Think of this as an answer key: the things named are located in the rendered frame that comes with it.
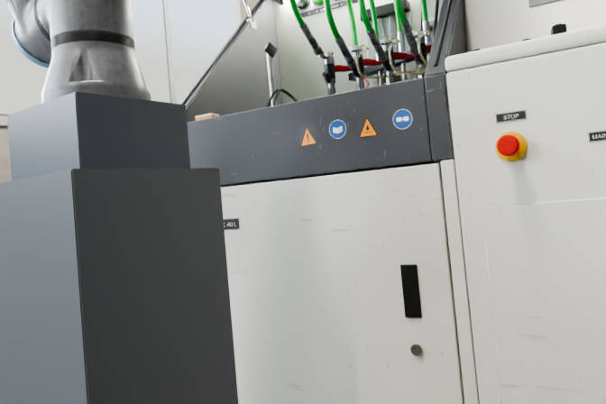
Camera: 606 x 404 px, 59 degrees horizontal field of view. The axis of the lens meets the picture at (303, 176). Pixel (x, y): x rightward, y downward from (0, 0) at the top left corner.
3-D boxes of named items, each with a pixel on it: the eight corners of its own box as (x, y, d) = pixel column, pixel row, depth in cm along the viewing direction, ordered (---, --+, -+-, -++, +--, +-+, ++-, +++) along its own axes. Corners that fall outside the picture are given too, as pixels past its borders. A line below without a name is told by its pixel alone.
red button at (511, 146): (492, 162, 90) (490, 132, 90) (497, 162, 93) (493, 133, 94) (526, 159, 87) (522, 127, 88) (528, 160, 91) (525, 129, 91)
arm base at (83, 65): (79, 94, 68) (74, 18, 68) (21, 114, 77) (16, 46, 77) (172, 105, 80) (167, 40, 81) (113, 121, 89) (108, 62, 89)
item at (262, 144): (178, 190, 128) (172, 124, 129) (190, 189, 132) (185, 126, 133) (431, 161, 99) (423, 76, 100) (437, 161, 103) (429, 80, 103)
